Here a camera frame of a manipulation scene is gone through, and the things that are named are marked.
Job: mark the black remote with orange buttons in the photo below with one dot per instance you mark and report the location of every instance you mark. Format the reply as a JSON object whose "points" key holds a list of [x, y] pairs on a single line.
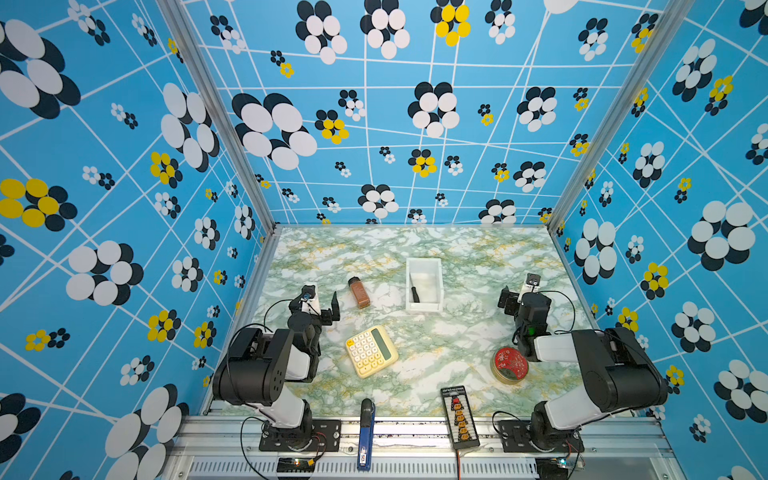
{"points": [[462, 430]]}

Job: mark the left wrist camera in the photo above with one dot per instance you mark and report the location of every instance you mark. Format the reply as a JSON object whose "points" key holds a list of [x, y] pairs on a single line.
{"points": [[309, 300]]}

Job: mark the brown spice jar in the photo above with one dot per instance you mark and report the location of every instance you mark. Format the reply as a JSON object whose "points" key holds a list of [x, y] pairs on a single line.
{"points": [[359, 292]]}

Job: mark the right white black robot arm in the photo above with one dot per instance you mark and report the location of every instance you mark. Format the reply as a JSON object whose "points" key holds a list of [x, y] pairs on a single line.
{"points": [[617, 375]]}

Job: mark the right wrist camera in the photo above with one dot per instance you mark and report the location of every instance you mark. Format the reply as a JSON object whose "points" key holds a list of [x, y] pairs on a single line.
{"points": [[531, 284]]}

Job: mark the green circuit board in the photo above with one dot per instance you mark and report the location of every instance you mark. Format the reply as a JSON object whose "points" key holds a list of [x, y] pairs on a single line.
{"points": [[549, 469], [287, 465]]}

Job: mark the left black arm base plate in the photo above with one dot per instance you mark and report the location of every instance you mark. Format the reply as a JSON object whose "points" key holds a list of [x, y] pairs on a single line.
{"points": [[321, 435]]}

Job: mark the white plastic bin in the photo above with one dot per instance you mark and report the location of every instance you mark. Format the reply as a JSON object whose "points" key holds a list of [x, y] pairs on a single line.
{"points": [[428, 278]]}

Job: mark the left green circuit board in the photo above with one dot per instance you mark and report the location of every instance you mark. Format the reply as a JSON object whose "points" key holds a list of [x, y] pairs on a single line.
{"points": [[287, 465]]}

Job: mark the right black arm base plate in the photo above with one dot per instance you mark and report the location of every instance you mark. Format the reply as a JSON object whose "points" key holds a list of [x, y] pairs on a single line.
{"points": [[518, 436]]}

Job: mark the aluminium front rail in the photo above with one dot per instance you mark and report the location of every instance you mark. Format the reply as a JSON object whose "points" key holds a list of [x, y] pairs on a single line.
{"points": [[220, 447]]}

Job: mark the black screwdriver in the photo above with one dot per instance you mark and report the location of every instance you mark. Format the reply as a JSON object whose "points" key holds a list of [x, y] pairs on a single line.
{"points": [[414, 290]]}

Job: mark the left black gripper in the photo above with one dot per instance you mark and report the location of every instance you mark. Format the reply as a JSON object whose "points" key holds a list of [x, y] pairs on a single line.
{"points": [[325, 318]]}

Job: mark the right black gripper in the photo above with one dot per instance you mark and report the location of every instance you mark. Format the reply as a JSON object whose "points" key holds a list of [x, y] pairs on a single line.
{"points": [[513, 300]]}

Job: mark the red round tin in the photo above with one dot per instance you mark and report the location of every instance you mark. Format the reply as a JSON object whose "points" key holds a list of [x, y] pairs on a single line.
{"points": [[509, 366]]}

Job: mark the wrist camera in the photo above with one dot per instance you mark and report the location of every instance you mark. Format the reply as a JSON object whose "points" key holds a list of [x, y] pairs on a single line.
{"points": [[309, 300], [531, 284]]}

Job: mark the blue black utility knife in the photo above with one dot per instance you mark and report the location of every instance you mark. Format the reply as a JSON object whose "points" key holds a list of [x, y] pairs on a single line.
{"points": [[366, 435]]}

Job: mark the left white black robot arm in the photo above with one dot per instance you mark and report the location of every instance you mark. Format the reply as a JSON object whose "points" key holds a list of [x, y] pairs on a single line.
{"points": [[260, 362]]}

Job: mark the yellow calculator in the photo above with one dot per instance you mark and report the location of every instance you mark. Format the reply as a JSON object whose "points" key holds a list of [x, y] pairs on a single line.
{"points": [[371, 351]]}

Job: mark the right green circuit board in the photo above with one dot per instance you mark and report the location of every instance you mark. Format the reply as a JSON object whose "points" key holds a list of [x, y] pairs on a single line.
{"points": [[549, 469]]}

